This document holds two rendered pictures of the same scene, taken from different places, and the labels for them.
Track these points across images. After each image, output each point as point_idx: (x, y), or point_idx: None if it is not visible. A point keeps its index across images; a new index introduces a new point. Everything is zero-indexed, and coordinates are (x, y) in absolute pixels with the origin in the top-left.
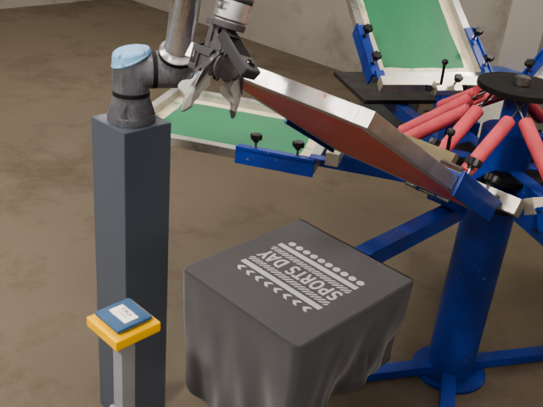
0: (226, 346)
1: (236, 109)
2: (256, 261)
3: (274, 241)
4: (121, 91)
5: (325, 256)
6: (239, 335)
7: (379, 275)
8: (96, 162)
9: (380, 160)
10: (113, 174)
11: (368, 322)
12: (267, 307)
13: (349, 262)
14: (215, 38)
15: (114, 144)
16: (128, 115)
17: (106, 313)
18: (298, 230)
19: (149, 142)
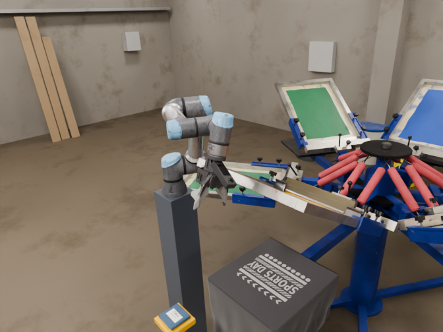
0: (235, 323)
1: (225, 201)
2: (247, 269)
3: (256, 254)
4: (167, 178)
5: (285, 262)
6: (241, 319)
7: (318, 273)
8: (158, 215)
9: None
10: (167, 221)
11: (315, 304)
12: (255, 302)
13: (300, 265)
14: (209, 165)
15: (166, 207)
16: (173, 190)
17: (164, 316)
18: (269, 245)
19: (184, 203)
